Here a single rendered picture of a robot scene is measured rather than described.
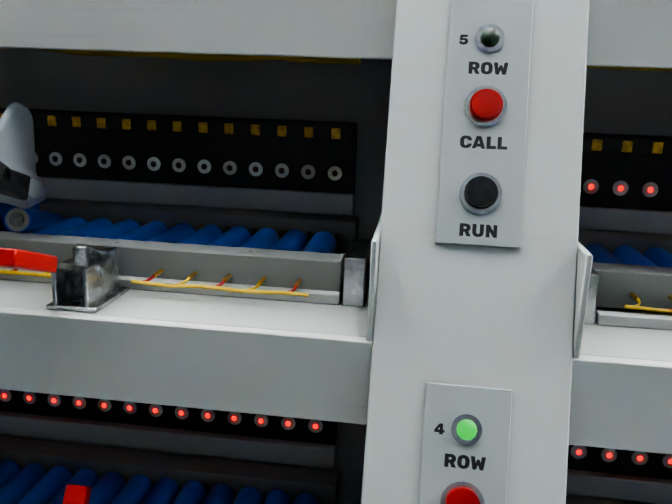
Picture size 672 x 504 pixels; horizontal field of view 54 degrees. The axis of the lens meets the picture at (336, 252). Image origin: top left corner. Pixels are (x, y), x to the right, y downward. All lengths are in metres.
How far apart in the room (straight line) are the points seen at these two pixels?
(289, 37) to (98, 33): 0.11
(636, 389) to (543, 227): 0.09
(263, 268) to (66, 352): 0.11
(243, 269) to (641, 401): 0.22
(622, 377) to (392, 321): 0.11
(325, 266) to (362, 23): 0.13
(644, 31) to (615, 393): 0.18
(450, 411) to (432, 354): 0.03
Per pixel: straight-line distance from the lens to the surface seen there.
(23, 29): 0.42
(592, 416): 0.35
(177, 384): 0.36
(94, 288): 0.37
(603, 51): 0.37
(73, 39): 0.41
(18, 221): 0.48
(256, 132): 0.51
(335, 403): 0.34
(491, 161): 0.33
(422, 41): 0.35
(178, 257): 0.39
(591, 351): 0.34
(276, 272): 0.38
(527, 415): 0.33
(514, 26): 0.35
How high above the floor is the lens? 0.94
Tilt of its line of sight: 4 degrees up
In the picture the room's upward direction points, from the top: 4 degrees clockwise
